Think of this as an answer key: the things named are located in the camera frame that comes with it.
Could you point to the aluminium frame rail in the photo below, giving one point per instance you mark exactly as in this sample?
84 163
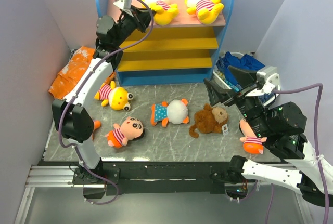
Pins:
42 177

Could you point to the yellow frog plush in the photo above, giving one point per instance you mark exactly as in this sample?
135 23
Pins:
164 11
114 96
206 11

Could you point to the yellow frog plush front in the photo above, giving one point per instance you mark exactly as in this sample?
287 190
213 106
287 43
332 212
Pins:
206 11

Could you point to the boy doll right side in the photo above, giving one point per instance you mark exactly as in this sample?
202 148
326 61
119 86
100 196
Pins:
250 142

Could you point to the plush purple dotted dress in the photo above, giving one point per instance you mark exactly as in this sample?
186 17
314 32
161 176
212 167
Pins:
97 125

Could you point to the white plush blue dotted dress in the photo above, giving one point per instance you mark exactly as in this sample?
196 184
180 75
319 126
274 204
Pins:
175 112

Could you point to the blue pink yellow toy shelf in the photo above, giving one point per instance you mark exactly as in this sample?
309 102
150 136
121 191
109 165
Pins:
184 51

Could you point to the orange white tie-dye cloth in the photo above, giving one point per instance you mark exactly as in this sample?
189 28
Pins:
68 77

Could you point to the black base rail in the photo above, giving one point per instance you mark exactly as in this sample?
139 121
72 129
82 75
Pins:
156 177

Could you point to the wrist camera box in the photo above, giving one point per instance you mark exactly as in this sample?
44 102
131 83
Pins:
266 80
124 5

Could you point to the boy doll striped shirt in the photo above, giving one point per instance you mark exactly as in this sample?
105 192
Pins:
131 129

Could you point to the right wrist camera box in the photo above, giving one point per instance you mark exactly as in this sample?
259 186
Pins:
266 80

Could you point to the brown monkey plush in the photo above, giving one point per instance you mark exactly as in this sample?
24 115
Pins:
208 120

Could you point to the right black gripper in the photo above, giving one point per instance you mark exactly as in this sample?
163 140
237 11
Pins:
216 93

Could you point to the blue clothes pile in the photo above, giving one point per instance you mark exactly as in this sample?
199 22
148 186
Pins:
241 61

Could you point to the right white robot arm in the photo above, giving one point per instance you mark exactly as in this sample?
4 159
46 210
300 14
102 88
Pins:
283 128

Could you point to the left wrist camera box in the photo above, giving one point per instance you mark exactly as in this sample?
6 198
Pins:
124 5

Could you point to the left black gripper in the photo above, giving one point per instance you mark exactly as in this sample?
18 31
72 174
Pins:
141 17

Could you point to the white plastic laundry basket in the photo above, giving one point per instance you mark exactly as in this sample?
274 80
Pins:
219 78

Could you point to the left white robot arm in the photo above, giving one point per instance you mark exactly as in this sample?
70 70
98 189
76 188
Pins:
72 121

